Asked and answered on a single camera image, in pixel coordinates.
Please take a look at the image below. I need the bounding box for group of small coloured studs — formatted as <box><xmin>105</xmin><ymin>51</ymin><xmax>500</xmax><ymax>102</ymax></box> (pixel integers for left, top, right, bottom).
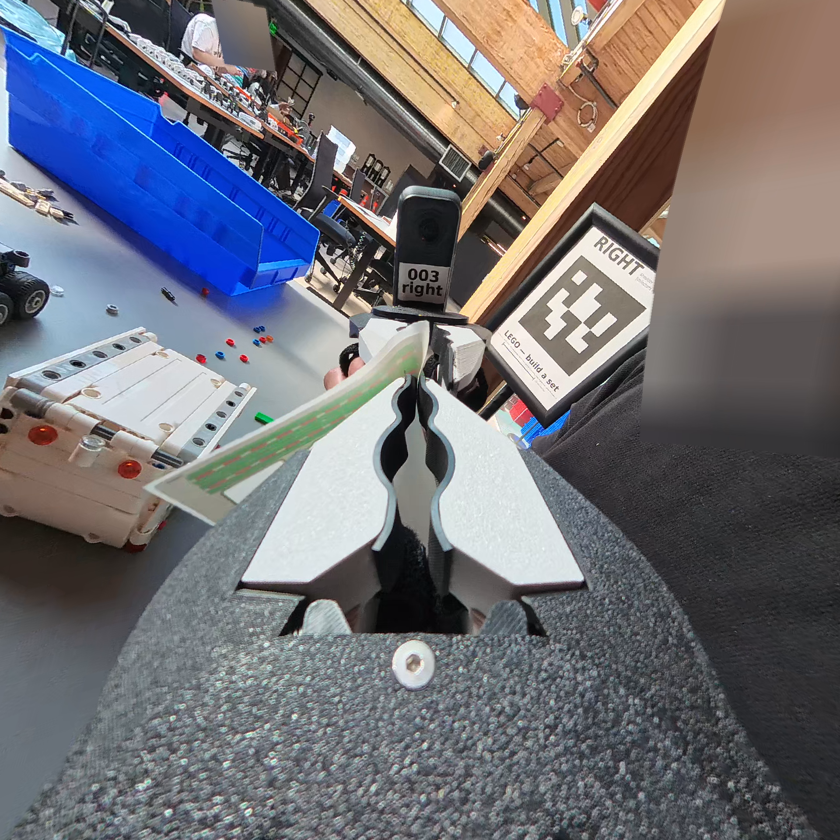
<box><xmin>197</xmin><ymin>287</ymin><xmax>274</xmax><ymax>363</ymax></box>

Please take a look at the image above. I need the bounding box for grey ventilation duct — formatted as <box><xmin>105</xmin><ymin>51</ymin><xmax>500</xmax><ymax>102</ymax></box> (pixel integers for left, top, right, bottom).
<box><xmin>262</xmin><ymin>0</ymin><xmax>526</xmax><ymax>217</ymax></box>

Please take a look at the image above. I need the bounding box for white lego container body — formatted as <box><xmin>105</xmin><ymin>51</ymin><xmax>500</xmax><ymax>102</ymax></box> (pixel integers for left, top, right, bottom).
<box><xmin>0</xmin><ymin>327</ymin><xmax>257</xmax><ymax>552</ymax></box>

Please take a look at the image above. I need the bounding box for blue plastic bin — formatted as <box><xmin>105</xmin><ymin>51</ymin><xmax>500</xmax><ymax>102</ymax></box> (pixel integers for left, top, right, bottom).
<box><xmin>3</xmin><ymin>26</ymin><xmax>320</xmax><ymax>298</ymax></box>

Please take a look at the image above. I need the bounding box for white green lego truck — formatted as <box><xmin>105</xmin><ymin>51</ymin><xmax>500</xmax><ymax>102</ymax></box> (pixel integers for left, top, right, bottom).
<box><xmin>0</xmin><ymin>248</ymin><xmax>51</xmax><ymax>326</ymax></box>

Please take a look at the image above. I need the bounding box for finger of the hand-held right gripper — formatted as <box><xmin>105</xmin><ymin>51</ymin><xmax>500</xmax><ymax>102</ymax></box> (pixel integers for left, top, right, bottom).
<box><xmin>435</xmin><ymin>323</ymin><xmax>491</xmax><ymax>391</ymax></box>
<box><xmin>358</xmin><ymin>319</ymin><xmax>412</xmax><ymax>360</ymax></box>

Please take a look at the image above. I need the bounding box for black office chair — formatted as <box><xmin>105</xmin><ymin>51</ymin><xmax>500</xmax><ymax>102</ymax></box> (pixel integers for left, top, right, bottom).
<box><xmin>298</xmin><ymin>131</ymin><xmax>342</xmax><ymax>221</ymax></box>

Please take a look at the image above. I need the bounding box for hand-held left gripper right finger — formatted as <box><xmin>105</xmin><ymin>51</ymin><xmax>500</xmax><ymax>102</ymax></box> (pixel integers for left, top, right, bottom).
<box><xmin>419</xmin><ymin>377</ymin><xmax>587</xmax><ymax>634</ymax></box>

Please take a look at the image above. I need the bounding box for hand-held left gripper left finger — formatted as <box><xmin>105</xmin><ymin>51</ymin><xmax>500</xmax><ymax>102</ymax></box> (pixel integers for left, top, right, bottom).
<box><xmin>240</xmin><ymin>377</ymin><xmax>421</xmax><ymax>632</ymax></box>

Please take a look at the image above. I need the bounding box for sticker sheet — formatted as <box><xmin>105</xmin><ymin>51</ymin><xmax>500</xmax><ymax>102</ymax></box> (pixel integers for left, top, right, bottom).
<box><xmin>144</xmin><ymin>322</ymin><xmax>431</xmax><ymax>526</ymax></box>

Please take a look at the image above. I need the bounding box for long cluttered work table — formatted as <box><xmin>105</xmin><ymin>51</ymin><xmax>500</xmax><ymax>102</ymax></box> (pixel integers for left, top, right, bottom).
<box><xmin>98</xmin><ymin>20</ymin><xmax>358</xmax><ymax>198</ymax></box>

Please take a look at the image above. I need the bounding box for person's dark clothing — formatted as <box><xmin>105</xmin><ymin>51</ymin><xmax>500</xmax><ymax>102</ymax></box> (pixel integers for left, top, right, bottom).
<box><xmin>532</xmin><ymin>351</ymin><xmax>840</xmax><ymax>840</ymax></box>

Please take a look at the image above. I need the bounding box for person's right hand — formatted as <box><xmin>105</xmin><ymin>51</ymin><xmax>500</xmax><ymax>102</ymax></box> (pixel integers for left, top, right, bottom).
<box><xmin>323</xmin><ymin>360</ymin><xmax>368</xmax><ymax>393</ymax></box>

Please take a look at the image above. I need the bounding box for wooden background desk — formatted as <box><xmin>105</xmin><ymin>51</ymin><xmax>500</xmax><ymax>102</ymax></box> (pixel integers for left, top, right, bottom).
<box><xmin>335</xmin><ymin>193</ymin><xmax>403</xmax><ymax>312</ymax></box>

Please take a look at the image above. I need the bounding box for black framed marker sign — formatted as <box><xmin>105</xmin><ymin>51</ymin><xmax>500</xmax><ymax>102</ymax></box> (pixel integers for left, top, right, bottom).
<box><xmin>489</xmin><ymin>203</ymin><xmax>660</xmax><ymax>427</ymax></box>

